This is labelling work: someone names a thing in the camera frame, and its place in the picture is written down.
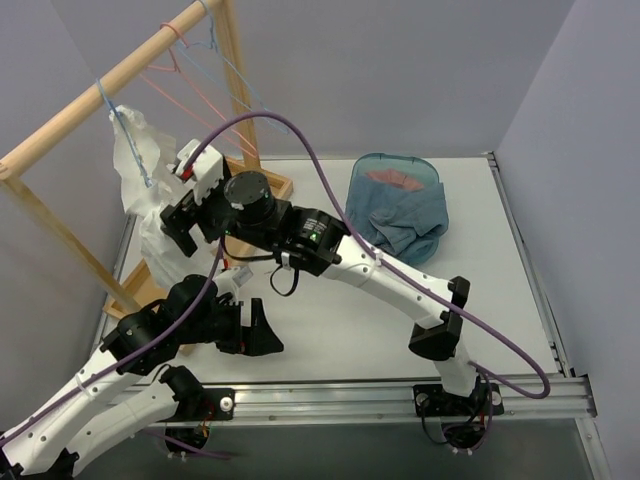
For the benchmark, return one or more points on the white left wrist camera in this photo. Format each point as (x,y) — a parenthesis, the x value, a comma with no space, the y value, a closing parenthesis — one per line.
(235,280)

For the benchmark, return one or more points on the blue wire hanger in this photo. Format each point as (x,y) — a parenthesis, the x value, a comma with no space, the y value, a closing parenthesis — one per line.
(132,146)
(223,40)

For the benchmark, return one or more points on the pink ruffled skirt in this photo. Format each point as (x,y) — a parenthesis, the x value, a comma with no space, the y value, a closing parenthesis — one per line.
(395,179)

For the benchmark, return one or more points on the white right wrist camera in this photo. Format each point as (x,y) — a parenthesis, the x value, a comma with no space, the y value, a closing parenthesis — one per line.
(206,173)

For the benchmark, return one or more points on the blue denim skirt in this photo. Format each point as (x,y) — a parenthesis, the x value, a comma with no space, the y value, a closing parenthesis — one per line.
(405,224)

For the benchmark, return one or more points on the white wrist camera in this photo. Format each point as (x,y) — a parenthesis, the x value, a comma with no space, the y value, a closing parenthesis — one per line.
(235,280)
(206,173)

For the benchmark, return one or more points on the white ruffled skirt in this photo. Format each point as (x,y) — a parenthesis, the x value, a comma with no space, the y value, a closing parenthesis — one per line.
(166,263)

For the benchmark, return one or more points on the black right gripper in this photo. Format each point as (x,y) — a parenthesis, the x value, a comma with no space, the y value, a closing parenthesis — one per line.
(187,214)

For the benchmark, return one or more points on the teal plastic tray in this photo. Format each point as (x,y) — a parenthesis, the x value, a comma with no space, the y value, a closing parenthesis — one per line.
(415,167)

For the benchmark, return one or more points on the blue wire hanger front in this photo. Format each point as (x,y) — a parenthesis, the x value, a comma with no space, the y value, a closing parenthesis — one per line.
(223,40)

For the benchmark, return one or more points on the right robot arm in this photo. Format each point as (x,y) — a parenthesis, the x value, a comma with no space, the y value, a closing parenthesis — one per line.
(312,241)

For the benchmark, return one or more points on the pink wire hanger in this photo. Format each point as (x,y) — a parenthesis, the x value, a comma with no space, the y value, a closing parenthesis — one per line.
(237,139)

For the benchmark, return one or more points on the wooden clothes rack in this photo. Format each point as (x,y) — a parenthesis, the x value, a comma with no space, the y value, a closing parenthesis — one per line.
(43,140)

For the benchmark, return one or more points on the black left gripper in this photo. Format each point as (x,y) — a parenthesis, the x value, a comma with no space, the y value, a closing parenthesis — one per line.
(238,326)

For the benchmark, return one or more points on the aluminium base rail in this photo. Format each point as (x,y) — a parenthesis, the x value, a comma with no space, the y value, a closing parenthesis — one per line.
(372,402)

